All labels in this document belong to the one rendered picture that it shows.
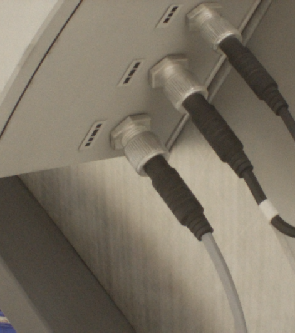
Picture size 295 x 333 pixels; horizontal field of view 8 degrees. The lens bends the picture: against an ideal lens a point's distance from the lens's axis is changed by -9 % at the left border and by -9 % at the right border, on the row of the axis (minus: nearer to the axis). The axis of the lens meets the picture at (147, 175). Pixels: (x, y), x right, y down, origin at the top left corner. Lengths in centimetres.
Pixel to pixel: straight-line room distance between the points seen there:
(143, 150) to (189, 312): 9
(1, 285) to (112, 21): 18
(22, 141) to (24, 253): 12
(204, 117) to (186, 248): 9
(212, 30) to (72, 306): 17
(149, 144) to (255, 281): 7
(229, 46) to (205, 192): 10
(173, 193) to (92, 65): 7
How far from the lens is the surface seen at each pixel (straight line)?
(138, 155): 84
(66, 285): 92
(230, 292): 82
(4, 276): 92
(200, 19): 81
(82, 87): 81
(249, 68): 79
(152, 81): 83
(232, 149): 81
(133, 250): 91
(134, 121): 85
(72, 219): 94
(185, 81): 82
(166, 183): 84
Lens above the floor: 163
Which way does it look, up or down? 8 degrees down
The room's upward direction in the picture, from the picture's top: 3 degrees counter-clockwise
